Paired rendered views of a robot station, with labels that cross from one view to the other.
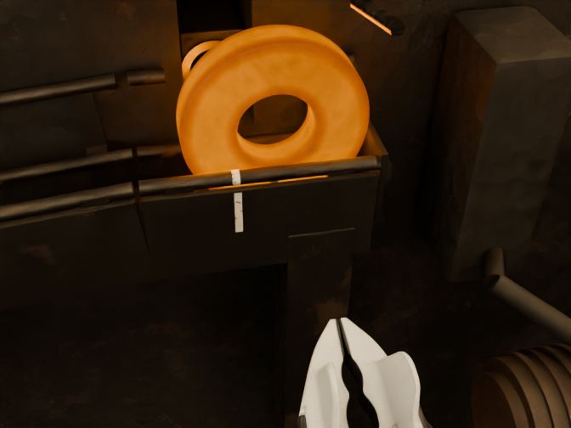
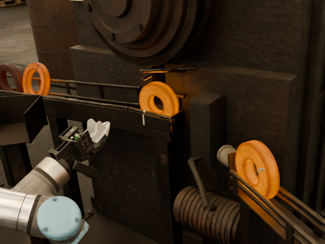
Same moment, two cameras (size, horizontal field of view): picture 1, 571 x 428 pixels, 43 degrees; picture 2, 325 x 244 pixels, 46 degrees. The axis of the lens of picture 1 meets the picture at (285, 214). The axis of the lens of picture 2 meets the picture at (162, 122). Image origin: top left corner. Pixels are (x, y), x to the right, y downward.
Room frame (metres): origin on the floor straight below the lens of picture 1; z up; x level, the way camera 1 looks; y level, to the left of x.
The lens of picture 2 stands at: (-0.29, -0.98, 1.25)
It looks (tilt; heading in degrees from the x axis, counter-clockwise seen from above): 25 degrees down; 51
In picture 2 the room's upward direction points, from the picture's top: 4 degrees counter-clockwise
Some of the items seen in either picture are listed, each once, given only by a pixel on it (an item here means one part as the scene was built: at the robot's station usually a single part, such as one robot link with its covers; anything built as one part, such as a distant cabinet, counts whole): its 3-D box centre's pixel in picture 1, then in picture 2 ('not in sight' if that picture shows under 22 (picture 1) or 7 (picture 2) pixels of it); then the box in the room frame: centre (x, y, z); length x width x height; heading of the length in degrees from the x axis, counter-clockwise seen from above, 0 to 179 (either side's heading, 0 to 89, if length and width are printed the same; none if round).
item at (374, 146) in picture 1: (369, 162); (178, 121); (0.52, -0.07, 0.69); 0.07 x 0.01 x 0.07; 12
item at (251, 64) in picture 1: (273, 121); (158, 103); (0.50, 0.01, 0.74); 0.16 x 0.03 x 0.16; 103
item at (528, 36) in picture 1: (486, 149); (208, 129); (0.55, -0.18, 0.68); 0.11 x 0.08 x 0.24; 12
